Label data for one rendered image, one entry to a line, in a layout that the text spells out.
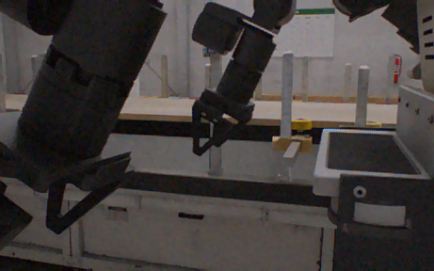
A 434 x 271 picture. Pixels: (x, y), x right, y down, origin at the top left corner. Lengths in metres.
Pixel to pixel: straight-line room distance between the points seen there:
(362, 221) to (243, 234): 1.62
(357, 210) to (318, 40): 8.34
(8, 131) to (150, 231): 1.85
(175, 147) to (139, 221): 0.43
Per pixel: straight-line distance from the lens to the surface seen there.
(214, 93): 0.65
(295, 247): 1.94
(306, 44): 8.68
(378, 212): 0.35
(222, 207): 1.69
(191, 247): 2.05
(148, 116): 1.89
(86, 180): 0.30
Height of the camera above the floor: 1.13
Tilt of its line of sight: 10 degrees down
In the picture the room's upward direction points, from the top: straight up
